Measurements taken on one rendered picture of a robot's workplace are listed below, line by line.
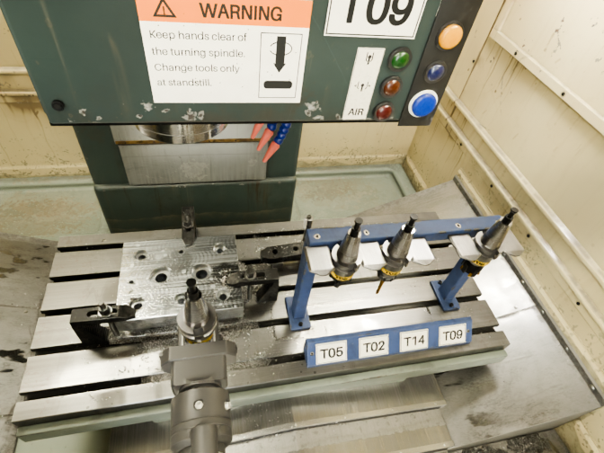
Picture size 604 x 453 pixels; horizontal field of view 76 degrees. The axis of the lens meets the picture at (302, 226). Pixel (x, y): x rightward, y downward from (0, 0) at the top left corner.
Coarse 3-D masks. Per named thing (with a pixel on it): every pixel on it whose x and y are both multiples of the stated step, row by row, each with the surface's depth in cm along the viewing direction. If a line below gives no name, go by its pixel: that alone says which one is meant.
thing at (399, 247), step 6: (402, 228) 75; (396, 234) 77; (402, 234) 75; (408, 234) 74; (396, 240) 77; (402, 240) 76; (408, 240) 75; (390, 246) 79; (396, 246) 77; (402, 246) 76; (408, 246) 77; (390, 252) 79; (396, 252) 78; (402, 252) 77; (408, 252) 78; (402, 258) 79
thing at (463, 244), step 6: (456, 234) 86; (462, 234) 87; (468, 234) 87; (450, 240) 85; (456, 240) 85; (462, 240) 85; (468, 240) 86; (456, 246) 84; (462, 246) 84; (468, 246) 84; (474, 246) 85; (462, 252) 83; (468, 252) 83; (474, 252) 84; (462, 258) 83; (468, 258) 82; (474, 258) 83
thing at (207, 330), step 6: (210, 306) 66; (180, 312) 65; (210, 312) 66; (180, 318) 64; (210, 318) 65; (216, 318) 66; (180, 324) 64; (210, 324) 64; (216, 324) 67; (180, 330) 65; (186, 330) 63; (192, 330) 63; (198, 330) 64; (204, 330) 63; (210, 330) 65; (186, 336) 64; (192, 336) 63; (204, 336) 65
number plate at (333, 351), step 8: (320, 344) 93; (328, 344) 94; (336, 344) 94; (344, 344) 95; (320, 352) 93; (328, 352) 94; (336, 352) 94; (344, 352) 95; (320, 360) 94; (328, 360) 94; (336, 360) 95
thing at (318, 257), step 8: (304, 248) 79; (312, 248) 79; (320, 248) 79; (328, 248) 80; (312, 256) 78; (320, 256) 78; (328, 256) 78; (312, 264) 76; (320, 264) 76; (328, 264) 77; (312, 272) 75; (320, 272) 75; (328, 272) 76
